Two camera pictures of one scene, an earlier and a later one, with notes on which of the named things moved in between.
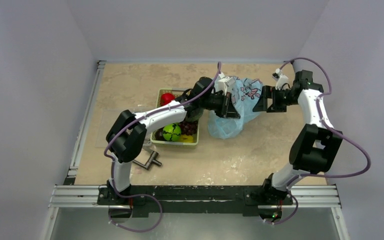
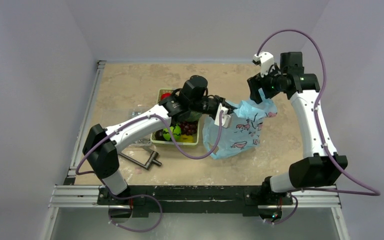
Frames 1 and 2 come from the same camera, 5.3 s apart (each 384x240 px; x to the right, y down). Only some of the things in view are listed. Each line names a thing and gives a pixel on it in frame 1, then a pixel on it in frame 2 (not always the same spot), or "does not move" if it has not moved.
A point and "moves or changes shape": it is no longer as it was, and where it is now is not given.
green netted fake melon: x=194 y=114 does not move
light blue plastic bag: x=244 y=96 moves or changes shape
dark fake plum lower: x=159 y=134 does not move
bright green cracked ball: x=172 y=132 does not move
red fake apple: x=166 y=98 does not move
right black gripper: x=271 y=100 → x=256 y=88
